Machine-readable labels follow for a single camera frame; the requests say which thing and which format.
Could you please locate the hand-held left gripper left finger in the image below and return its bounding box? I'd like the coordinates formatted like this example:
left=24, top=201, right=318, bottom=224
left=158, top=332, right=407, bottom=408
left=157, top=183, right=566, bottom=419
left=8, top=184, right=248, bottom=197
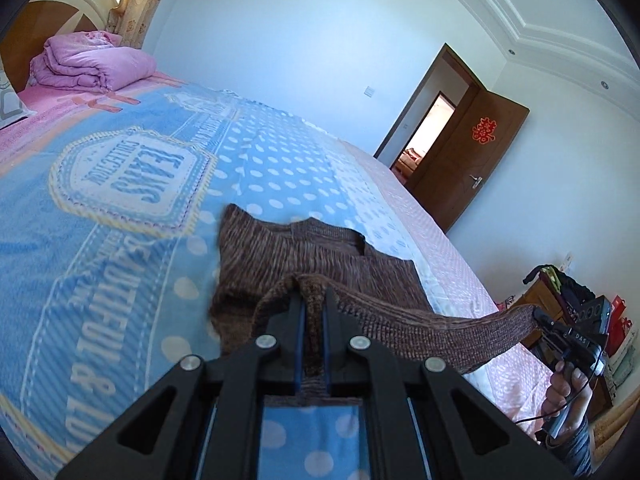
left=54, top=287, right=306, bottom=480

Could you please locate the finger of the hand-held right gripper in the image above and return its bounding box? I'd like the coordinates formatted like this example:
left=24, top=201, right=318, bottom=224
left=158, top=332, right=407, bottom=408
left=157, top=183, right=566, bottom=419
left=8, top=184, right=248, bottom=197
left=531, top=306, right=557, bottom=335

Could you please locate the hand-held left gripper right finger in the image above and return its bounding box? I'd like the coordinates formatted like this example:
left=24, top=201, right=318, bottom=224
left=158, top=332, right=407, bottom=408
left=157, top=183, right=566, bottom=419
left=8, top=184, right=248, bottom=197
left=322, top=287, right=576, bottom=480

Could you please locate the brown knit sweater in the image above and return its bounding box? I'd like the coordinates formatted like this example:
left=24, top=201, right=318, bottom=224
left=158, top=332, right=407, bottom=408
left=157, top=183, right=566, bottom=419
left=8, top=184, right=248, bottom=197
left=207, top=203, right=543, bottom=408

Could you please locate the person's right forearm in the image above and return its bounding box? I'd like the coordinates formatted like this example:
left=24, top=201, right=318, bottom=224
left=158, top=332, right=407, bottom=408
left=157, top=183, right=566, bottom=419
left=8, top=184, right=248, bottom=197
left=545, top=410, right=597, bottom=479

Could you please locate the person's right hand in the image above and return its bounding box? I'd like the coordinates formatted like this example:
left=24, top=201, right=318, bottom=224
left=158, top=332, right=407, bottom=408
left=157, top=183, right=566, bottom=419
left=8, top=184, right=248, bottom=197
left=540, top=362, right=594, bottom=448

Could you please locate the wooden cabinet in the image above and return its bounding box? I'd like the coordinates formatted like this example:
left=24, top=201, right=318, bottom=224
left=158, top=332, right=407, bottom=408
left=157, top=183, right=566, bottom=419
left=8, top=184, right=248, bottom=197
left=505, top=277, right=616, bottom=411

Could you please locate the dark clothing pile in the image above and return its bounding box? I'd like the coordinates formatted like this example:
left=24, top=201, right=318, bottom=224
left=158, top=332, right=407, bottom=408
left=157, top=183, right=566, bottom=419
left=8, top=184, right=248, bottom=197
left=522, top=264, right=597, bottom=312

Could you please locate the red and white bag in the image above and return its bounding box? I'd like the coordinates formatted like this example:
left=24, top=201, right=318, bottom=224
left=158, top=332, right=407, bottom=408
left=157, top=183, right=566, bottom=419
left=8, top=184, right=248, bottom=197
left=607, top=297, right=637, bottom=357

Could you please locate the pink dotted bed sheet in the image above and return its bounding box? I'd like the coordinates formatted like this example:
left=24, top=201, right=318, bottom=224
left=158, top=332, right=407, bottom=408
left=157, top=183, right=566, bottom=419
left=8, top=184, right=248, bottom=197
left=340, top=140, right=556, bottom=437

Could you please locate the brown wooden door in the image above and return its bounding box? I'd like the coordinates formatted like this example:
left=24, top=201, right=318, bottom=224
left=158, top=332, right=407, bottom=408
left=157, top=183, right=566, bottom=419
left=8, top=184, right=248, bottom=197
left=409, top=85, right=531, bottom=233

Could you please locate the blue printed bed sheet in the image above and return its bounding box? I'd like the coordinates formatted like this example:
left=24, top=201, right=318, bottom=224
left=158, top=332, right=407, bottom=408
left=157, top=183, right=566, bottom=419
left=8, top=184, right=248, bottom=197
left=0, top=77, right=451, bottom=480

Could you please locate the red paper door decoration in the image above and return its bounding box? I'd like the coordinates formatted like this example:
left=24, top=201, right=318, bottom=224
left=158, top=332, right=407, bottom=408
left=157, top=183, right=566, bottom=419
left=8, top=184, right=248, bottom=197
left=471, top=116, right=495, bottom=145

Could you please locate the pink folded quilt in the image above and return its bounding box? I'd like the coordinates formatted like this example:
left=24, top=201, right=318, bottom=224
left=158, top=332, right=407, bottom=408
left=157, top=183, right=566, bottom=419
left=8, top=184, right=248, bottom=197
left=29, top=30, right=158, bottom=92

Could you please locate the grey patterned pillow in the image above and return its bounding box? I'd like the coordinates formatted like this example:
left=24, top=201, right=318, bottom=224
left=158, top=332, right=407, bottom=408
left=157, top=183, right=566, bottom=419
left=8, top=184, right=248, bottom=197
left=0, top=70, right=39, bottom=133

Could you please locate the yellow patterned curtain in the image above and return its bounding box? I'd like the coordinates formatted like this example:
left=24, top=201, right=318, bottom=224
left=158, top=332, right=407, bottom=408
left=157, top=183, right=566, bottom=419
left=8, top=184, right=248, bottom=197
left=117, top=0, right=173, bottom=52

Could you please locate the cream wooden headboard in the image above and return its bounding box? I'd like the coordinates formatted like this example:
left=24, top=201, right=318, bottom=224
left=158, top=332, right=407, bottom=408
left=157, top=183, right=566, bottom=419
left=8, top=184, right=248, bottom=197
left=0, top=0, right=121, bottom=93

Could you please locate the thin black cable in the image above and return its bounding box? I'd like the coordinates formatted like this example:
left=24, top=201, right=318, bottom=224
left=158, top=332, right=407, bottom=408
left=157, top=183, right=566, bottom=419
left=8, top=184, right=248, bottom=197
left=514, top=352, right=604, bottom=426

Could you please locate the brown door frame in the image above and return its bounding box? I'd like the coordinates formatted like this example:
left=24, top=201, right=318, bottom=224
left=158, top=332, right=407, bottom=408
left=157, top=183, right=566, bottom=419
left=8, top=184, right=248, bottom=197
left=374, top=42, right=483, bottom=182

